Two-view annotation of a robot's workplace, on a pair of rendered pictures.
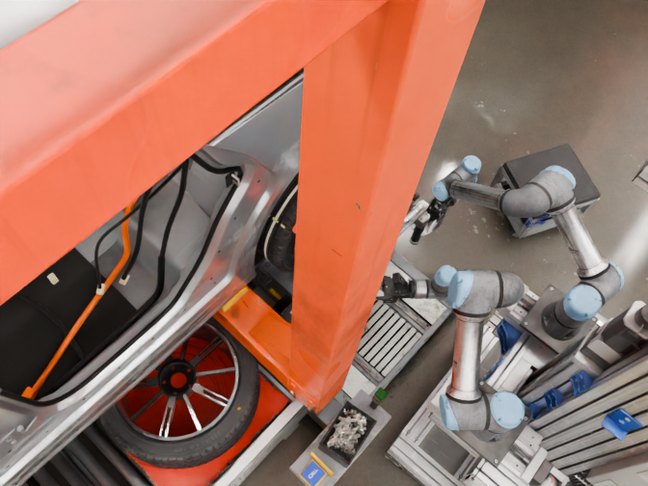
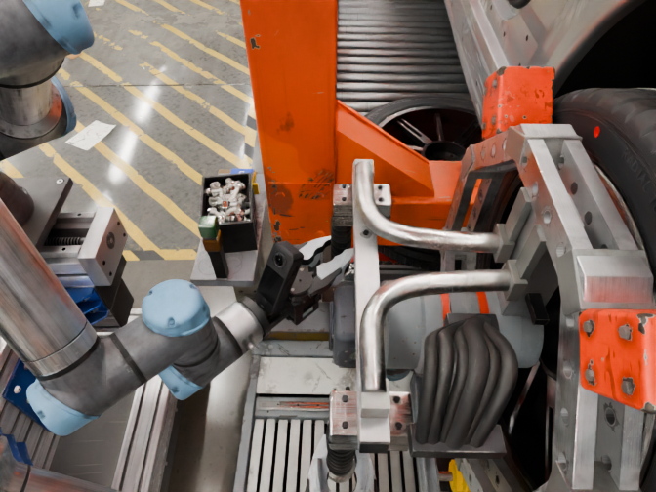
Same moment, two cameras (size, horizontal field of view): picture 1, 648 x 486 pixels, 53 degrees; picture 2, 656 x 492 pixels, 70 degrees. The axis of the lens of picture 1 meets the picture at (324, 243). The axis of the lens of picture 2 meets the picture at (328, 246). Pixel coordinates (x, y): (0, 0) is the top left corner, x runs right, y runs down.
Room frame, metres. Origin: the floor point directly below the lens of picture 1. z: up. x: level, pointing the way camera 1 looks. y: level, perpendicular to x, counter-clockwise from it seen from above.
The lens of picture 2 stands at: (1.38, -0.49, 1.44)
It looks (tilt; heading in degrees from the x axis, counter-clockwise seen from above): 50 degrees down; 145
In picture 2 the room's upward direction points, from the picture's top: straight up
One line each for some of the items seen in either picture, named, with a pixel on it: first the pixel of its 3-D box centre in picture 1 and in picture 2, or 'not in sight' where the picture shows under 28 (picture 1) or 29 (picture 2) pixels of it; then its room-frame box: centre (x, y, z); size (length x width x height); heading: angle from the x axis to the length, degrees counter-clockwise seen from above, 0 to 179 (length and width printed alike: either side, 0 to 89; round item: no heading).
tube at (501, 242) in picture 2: not in sight; (430, 185); (1.08, -0.12, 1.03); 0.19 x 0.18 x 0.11; 54
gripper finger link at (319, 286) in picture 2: not in sight; (316, 279); (1.00, -0.25, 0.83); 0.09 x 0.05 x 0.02; 91
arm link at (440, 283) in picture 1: (448, 279); (170, 329); (1.01, -0.48, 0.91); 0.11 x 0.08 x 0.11; 98
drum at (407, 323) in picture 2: not in sight; (452, 324); (1.19, -0.14, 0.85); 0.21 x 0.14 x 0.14; 54
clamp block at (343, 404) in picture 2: (417, 215); (369, 420); (1.25, -0.34, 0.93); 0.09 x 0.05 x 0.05; 54
